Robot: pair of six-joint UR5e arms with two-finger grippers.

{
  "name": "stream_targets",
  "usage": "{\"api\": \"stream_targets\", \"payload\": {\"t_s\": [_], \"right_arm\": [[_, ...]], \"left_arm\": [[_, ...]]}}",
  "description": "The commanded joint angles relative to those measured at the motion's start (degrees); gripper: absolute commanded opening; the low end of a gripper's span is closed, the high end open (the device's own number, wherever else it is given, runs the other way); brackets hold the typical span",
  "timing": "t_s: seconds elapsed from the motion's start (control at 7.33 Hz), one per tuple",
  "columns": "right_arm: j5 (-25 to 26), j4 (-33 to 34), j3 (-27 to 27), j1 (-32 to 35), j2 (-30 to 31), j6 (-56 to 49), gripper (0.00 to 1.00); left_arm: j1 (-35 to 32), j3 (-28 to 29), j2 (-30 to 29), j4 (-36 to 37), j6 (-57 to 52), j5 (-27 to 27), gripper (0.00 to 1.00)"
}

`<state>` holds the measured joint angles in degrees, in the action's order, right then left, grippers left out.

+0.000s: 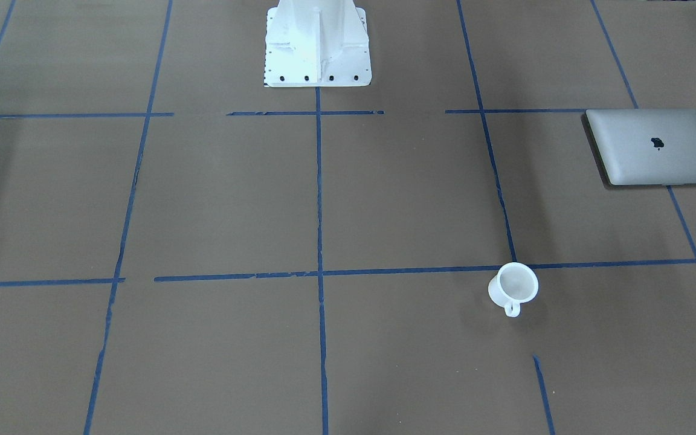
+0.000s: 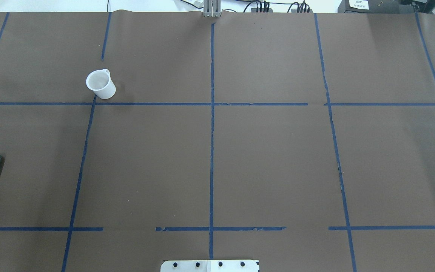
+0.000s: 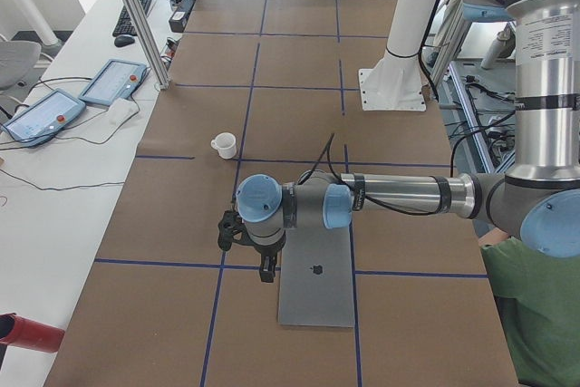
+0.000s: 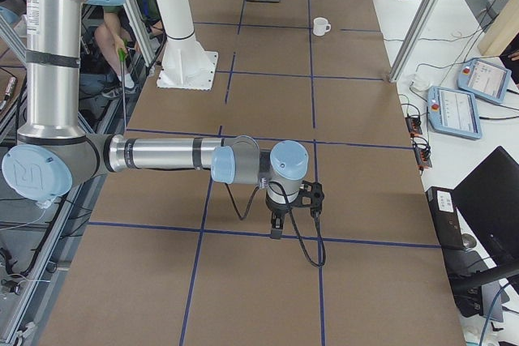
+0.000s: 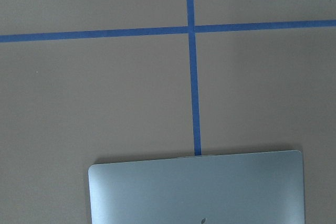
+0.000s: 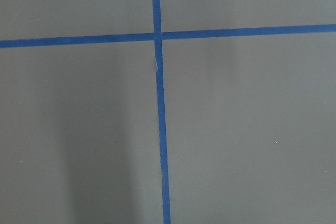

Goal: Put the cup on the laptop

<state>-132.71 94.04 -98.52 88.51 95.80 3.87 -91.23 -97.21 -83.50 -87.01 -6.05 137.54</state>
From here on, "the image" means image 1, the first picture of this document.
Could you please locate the white cup with handle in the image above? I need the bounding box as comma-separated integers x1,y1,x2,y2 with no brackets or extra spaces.
488,262,539,318

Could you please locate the silver closed laptop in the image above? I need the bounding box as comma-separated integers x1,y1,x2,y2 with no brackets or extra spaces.
585,108,696,187

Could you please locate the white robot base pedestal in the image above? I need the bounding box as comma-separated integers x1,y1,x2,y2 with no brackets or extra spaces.
263,1,373,88

